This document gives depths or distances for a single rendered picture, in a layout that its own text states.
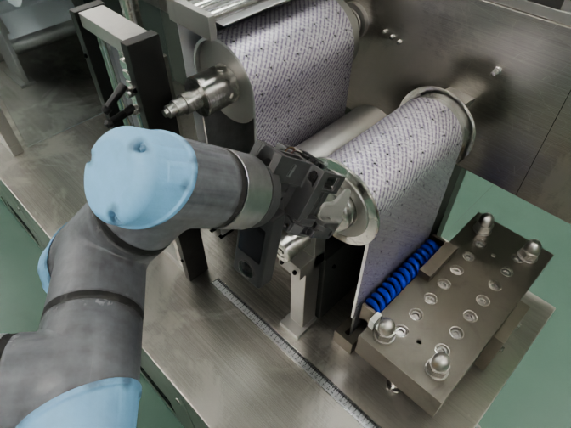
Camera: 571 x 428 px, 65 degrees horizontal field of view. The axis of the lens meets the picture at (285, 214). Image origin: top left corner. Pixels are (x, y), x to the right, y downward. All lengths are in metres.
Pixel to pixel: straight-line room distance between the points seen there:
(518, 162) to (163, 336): 0.74
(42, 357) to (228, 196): 0.17
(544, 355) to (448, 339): 1.37
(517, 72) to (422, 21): 0.18
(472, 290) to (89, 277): 0.69
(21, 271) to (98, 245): 2.06
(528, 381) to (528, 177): 1.30
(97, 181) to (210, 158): 0.09
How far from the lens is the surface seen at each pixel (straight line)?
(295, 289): 0.84
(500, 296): 0.91
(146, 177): 0.32
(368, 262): 0.72
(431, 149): 0.72
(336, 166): 0.62
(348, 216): 0.63
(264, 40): 0.73
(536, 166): 0.88
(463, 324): 0.85
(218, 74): 0.72
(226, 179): 0.37
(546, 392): 2.10
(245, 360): 0.91
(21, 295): 2.36
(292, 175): 0.46
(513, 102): 0.84
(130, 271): 0.39
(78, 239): 0.41
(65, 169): 1.38
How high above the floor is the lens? 1.72
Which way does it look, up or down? 47 degrees down
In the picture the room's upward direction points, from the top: straight up
